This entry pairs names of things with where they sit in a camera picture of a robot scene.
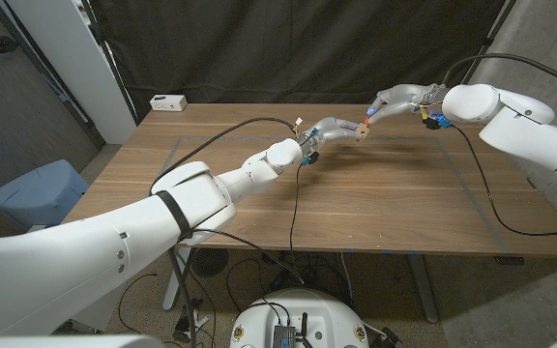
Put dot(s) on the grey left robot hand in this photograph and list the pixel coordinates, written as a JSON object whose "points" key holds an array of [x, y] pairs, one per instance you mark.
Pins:
{"points": [[334, 130]]}

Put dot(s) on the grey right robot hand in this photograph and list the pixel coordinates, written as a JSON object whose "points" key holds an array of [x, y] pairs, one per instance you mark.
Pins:
{"points": [[401, 101]]}

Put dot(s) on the wooden block with holes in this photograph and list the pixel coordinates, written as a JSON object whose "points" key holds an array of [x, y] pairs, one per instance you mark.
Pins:
{"points": [[363, 132]]}

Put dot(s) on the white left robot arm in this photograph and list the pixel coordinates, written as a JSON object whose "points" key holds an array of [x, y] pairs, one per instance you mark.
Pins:
{"points": [[114, 241]]}

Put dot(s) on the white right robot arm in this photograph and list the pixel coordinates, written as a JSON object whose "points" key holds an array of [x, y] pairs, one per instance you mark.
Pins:
{"points": [[525, 130]]}

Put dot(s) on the black backdrop curtain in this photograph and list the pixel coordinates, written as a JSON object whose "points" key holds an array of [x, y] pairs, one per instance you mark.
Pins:
{"points": [[307, 48]]}

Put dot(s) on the white power strip box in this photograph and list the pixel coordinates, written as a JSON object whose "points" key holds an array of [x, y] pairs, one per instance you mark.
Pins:
{"points": [[168, 102]]}

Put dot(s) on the round black floor fan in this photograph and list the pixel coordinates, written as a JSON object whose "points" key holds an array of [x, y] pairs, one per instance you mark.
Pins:
{"points": [[209, 262]]}

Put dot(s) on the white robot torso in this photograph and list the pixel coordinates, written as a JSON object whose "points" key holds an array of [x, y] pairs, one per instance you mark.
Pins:
{"points": [[302, 309]]}

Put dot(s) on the grey table leg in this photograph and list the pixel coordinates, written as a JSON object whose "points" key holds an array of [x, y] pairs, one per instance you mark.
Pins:
{"points": [[423, 290]]}

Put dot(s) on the grey ribbed torso module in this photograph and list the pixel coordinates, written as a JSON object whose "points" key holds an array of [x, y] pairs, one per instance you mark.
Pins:
{"points": [[283, 337]]}

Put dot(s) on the black floor device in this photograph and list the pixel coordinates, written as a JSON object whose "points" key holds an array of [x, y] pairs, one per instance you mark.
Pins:
{"points": [[390, 339]]}

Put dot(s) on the white table leg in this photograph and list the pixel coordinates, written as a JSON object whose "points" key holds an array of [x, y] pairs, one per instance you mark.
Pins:
{"points": [[172, 290]]}

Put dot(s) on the black and white floor glove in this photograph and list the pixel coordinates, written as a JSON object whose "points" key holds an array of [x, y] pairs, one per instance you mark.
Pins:
{"points": [[201, 321]]}

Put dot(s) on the white pillar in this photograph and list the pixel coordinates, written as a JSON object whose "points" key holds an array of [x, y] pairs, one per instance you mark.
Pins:
{"points": [[80, 63]]}

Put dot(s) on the white flat floor panel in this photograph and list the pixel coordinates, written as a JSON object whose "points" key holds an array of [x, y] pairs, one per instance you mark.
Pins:
{"points": [[102, 311]]}

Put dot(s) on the blue plastic bin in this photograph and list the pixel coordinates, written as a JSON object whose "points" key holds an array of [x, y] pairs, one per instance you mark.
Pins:
{"points": [[37, 193]]}

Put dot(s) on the black backdrop frame pole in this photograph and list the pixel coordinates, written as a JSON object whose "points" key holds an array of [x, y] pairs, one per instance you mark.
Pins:
{"points": [[486, 46], [110, 59]]}

